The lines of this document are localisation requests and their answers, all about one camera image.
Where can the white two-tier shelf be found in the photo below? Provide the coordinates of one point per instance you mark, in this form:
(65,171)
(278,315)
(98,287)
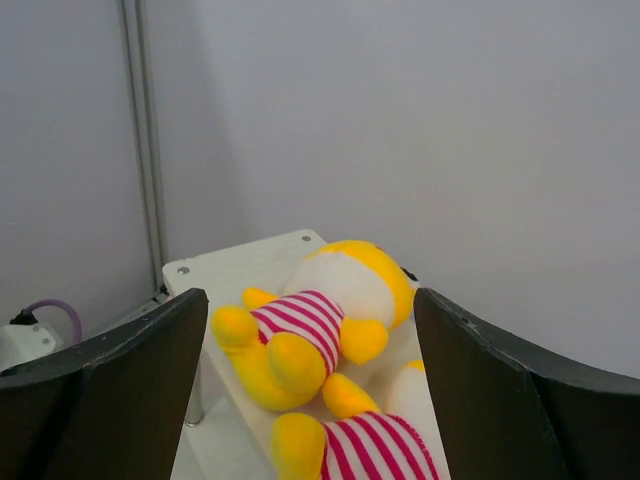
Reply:
(267,264)

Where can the aluminium corner post left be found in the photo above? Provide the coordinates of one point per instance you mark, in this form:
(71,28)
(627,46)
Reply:
(142,98)

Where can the yellow plush toy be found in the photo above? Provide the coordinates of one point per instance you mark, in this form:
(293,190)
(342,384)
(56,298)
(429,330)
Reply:
(401,441)
(341,302)

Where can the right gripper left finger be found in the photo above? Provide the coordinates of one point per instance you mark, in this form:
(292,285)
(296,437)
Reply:
(111,407)

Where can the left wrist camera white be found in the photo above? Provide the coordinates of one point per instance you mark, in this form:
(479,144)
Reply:
(24,343)

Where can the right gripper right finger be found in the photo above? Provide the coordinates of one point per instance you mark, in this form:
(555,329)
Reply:
(507,408)

